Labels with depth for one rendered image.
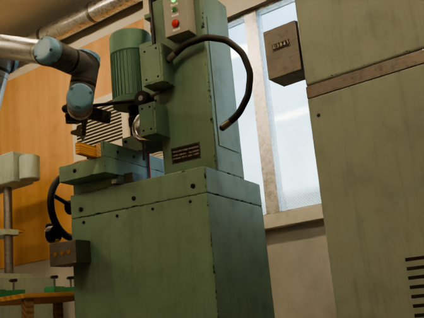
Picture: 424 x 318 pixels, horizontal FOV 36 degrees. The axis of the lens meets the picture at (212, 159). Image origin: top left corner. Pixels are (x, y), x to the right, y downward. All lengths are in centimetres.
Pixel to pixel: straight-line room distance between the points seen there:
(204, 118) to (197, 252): 49
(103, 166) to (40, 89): 307
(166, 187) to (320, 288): 156
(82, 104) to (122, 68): 41
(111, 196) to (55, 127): 279
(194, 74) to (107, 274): 78
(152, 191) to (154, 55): 51
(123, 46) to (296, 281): 168
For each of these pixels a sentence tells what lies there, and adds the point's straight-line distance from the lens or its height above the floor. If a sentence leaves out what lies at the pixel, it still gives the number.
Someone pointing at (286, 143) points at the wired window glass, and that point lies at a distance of 380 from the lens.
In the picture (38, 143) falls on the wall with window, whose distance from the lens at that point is 521.
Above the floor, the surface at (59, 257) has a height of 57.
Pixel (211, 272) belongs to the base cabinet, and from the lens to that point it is 208.
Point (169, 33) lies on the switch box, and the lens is 241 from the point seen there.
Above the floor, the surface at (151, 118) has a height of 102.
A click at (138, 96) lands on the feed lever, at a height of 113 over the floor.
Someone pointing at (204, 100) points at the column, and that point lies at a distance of 232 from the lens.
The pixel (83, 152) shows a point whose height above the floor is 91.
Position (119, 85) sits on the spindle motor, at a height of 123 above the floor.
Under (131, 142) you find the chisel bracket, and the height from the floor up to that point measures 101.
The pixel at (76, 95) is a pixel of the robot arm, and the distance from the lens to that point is 224.
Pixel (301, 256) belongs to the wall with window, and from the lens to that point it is 360.
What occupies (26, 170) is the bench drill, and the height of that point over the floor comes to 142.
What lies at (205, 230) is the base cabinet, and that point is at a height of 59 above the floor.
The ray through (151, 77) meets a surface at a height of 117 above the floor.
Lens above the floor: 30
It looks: 14 degrees up
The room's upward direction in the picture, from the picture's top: 5 degrees counter-clockwise
